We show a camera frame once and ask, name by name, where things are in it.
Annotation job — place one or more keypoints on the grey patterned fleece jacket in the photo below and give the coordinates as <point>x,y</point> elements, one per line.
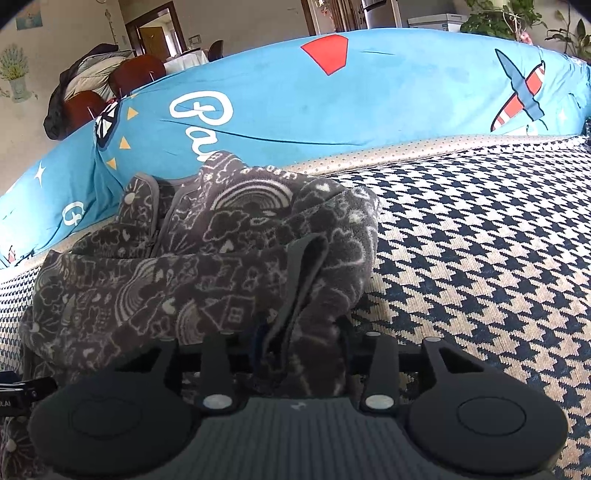
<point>207,258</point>

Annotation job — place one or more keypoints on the pile of coats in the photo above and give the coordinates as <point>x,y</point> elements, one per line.
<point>78,74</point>

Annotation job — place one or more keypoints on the dark wooden chair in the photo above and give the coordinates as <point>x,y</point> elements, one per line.
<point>216,50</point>

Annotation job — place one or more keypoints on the green potted plant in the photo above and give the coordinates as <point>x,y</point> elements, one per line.
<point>501,18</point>

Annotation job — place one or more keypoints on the blue printed sofa cover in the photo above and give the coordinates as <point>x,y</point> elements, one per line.
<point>323,101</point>

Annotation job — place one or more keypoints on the silver refrigerator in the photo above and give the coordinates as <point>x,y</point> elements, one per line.
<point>381,11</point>

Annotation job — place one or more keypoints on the lavender pot wall sticker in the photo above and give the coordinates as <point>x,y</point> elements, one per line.
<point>16,74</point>

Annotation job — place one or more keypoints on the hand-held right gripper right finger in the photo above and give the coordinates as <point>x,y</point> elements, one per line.
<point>378,369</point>

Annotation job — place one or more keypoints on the small wall poster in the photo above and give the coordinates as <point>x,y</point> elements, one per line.
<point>29,14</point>

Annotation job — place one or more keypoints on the brown wooden chair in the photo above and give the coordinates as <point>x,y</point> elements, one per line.
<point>83,113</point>
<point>138,74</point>

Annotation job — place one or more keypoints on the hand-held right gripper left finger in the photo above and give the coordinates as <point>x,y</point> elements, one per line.
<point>217,369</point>

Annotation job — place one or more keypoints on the dining table with white cloth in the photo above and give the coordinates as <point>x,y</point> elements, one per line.
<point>187,61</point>

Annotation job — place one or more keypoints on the tall leafy plant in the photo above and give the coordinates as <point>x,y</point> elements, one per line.
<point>572,34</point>

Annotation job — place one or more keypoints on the houndstooth sofa seat cover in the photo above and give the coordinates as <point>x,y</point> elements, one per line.
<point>485,258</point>

